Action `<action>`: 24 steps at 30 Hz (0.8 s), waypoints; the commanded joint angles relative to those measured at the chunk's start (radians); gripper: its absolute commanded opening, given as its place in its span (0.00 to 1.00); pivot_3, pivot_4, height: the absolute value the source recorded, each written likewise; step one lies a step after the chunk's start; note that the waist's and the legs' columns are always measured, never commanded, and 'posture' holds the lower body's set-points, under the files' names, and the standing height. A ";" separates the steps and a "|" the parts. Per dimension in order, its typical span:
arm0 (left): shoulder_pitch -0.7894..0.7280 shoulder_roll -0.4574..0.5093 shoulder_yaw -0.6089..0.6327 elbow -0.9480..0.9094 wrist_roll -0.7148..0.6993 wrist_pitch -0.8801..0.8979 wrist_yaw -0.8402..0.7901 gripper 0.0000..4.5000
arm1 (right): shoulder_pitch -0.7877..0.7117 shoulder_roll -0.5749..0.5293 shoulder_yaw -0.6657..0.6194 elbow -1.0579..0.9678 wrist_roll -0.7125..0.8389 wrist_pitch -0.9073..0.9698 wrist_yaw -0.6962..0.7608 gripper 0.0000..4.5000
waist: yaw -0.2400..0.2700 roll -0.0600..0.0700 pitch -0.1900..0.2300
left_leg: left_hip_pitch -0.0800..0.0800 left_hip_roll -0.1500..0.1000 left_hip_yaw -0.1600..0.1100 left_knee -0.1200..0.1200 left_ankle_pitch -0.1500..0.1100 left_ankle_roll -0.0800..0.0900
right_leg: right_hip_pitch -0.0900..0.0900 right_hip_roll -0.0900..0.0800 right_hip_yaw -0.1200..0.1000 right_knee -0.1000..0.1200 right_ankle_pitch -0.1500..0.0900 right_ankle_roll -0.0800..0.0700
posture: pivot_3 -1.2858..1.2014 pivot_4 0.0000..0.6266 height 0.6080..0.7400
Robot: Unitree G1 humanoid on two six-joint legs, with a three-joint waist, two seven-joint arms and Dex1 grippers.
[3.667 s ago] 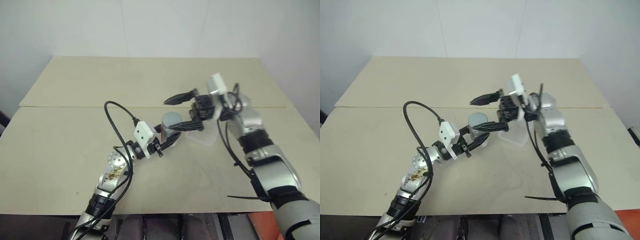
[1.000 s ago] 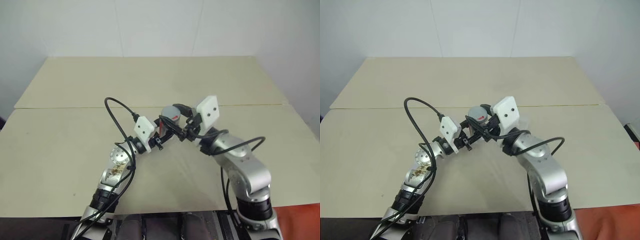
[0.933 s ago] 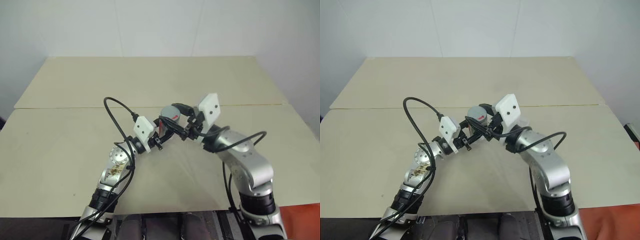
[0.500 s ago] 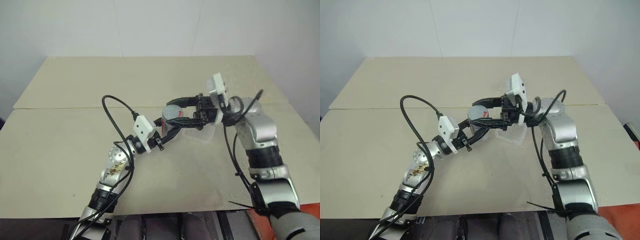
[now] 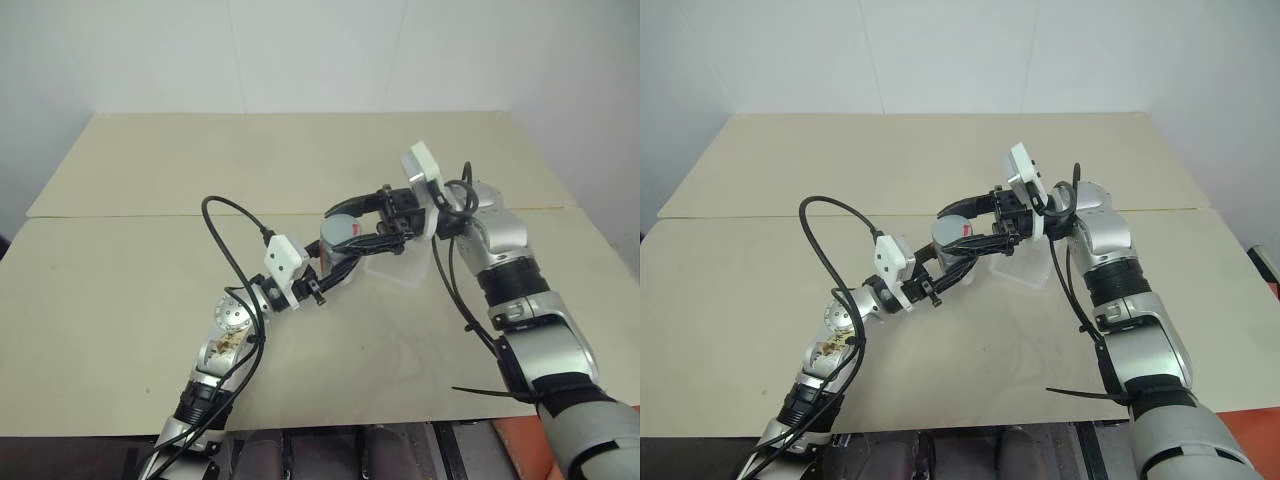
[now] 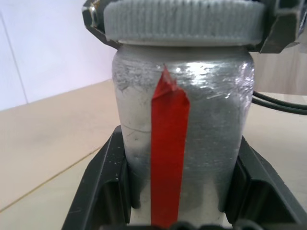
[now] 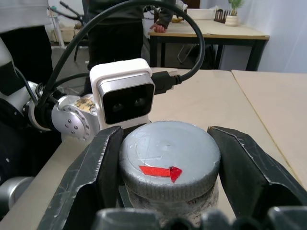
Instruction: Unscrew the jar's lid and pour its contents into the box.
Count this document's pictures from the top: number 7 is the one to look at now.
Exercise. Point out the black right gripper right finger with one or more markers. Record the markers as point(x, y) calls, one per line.
point(249, 172)

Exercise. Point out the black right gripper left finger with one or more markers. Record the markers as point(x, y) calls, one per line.
point(79, 172)

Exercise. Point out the grey jar lid red arrow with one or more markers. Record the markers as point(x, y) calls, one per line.
point(168, 148)

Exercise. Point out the white plastic box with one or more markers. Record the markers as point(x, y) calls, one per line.
point(200, 14)

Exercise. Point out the bystander's bare hand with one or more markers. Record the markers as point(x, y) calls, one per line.
point(159, 27)

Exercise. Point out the silver robot body cylinder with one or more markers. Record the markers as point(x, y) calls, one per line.
point(14, 191)

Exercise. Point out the person in white shirt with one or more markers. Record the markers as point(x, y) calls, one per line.
point(26, 38)

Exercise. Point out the beige table with black legs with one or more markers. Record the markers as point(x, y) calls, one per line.
point(211, 32)

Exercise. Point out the person in dark clothes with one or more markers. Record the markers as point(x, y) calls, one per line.
point(115, 31)

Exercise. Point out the green plant in white pot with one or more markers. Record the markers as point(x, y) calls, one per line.
point(232, 20)

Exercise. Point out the dark wooden rack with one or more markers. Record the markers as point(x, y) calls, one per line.
point(221, 16)

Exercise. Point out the yellow bananas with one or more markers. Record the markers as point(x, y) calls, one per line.
point(177, 20)

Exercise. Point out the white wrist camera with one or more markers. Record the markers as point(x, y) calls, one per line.
point(124, 81)

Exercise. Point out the folding chair with metal frame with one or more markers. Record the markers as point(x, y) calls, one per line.
point(188, 54)

